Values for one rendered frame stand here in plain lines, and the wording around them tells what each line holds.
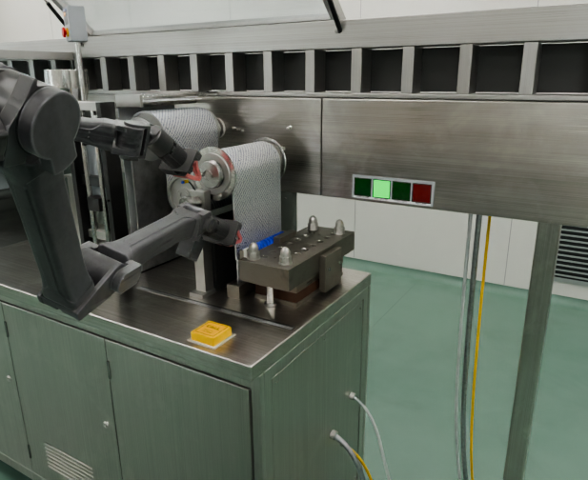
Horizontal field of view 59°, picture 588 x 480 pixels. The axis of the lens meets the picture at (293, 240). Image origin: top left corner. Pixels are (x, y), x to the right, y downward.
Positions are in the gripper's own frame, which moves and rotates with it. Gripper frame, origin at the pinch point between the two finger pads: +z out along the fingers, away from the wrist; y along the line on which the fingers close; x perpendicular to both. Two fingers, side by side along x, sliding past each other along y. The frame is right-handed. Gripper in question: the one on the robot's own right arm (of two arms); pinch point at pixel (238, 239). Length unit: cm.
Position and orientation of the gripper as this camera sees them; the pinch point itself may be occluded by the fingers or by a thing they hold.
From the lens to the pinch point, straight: 148.0
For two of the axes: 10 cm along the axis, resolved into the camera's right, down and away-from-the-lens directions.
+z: 4.5, 2.5, 8.5
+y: 8.6, 1.5, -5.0
